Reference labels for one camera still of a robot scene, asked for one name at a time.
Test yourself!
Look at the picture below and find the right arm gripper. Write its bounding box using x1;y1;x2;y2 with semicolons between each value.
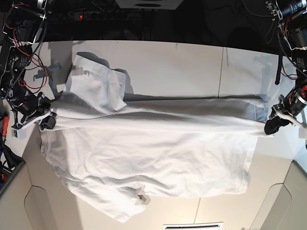
9;92;56;130

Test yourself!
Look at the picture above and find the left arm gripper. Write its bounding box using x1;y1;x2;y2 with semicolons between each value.
264;83;307;135

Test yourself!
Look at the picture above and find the white t-shirt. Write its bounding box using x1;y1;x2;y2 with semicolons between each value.
41;54;268;223

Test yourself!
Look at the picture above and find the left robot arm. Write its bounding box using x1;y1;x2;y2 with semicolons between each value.
264;0;307;139

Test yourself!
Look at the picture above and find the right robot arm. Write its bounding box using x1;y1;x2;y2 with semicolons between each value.
0;0;56;130

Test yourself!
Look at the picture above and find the grey bin with tools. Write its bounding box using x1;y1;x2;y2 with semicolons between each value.
0;145;25;197

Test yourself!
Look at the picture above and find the white vent grille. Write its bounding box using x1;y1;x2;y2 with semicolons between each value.
163;222;223;230

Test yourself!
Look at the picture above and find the white box with oval opening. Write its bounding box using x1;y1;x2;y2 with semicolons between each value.
115;0;183;10

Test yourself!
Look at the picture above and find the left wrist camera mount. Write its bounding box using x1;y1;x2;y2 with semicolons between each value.
276;110;307;140

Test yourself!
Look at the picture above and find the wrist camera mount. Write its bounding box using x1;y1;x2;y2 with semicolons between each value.
11;111;57;140
276;110;307;140

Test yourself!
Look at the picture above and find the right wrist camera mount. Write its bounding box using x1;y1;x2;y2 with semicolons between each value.
11;111;57;140

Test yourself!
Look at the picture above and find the orange handled tool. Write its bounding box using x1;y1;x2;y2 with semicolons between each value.
0;112;9;148

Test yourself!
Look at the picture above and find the black power strip red switch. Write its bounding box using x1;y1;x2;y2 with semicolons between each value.
69;11;139;21

